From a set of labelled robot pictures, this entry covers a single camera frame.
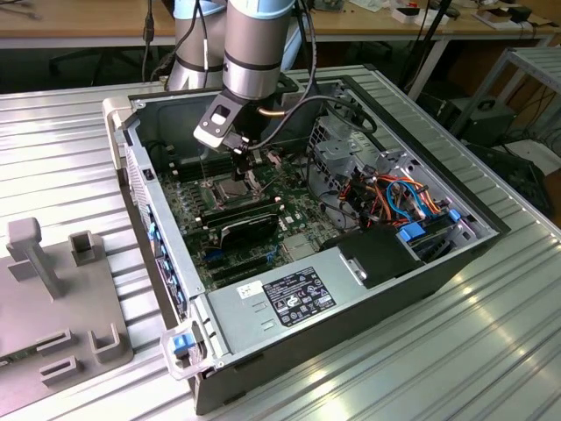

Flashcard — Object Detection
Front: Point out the red wire bundle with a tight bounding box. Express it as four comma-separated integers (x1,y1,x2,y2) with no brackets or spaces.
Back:
344,179,378,225

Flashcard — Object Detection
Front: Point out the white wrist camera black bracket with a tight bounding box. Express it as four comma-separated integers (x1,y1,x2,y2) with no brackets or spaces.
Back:
192,90,247,150

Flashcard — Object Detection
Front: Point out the brown cardboard box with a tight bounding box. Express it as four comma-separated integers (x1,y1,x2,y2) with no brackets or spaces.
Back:
475,6,513,28

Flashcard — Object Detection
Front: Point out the grey hanging cable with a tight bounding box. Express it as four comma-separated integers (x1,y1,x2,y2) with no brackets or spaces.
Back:
140,0,156,82

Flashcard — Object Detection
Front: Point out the grey metal frame table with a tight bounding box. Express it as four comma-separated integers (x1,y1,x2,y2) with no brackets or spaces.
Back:
451,46,561,148

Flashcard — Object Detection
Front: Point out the silver power supply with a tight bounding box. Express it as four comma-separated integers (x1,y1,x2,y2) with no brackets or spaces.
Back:
204,245,368,357

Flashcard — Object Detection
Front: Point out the black graphics card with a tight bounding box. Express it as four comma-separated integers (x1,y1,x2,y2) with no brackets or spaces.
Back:
217,211,282,252

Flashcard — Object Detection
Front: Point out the green RAM stick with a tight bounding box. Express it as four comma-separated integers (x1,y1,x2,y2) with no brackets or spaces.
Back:
0,346,40,366

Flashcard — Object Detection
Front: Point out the white cardboard box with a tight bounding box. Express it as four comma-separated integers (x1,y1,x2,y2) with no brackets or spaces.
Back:
391,4,451,26

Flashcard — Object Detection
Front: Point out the black expansion slot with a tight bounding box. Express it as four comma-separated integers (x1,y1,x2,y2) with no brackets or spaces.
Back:
209,261,273,286
202,253,269,274

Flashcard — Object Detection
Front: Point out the silver CPU plate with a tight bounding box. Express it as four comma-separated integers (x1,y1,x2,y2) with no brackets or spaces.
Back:
217,179,247,197

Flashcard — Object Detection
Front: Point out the grey parts rack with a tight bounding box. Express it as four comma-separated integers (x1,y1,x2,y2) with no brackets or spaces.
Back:
0,217,135,389

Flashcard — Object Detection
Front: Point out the orange wire bundle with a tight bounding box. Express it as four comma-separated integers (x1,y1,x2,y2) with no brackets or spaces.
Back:
374,174,442,214

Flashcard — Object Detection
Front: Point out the black power adapter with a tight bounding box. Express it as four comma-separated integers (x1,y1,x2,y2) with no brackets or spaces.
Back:
511,4,535,24

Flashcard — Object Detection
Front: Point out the open grey PC case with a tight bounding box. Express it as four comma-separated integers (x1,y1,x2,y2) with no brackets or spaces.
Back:
114,74,513,417

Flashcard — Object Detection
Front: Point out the hard disk in blue carrier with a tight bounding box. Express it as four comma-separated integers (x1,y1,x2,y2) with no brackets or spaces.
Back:
395,218,455,265

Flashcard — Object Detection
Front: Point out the black RAM slot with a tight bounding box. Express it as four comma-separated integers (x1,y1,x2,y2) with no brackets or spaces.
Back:
179,166,236,184
173,155,234,175
169,152,233,169
201,199,281,223
175,161,235,180
202,203,282,227
199,195,279,218

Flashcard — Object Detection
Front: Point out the long wooden desk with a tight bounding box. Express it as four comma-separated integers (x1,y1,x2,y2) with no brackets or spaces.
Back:
0,0,561,103

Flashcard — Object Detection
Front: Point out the CPU socket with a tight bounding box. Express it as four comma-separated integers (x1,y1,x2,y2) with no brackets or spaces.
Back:
209,171,264,208

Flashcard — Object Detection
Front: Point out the black plastic cover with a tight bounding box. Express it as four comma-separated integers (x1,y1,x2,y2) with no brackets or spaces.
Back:
318,227,425,289

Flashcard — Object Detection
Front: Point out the blue data wire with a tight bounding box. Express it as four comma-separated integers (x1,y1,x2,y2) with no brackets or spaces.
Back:
385,178,429,220

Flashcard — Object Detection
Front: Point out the black camera cable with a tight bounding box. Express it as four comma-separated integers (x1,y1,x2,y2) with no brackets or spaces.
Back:
225,96,377,155

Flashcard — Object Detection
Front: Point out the silver perforated drive cage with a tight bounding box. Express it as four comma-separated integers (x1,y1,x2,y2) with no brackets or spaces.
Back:
306,116,382,203

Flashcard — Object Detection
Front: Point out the green motherboard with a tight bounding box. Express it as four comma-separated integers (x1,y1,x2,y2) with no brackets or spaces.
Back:
155,144,354,294

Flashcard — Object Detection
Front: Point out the silver chipset heatsink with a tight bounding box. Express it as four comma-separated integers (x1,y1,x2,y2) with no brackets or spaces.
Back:
281,235,320,260

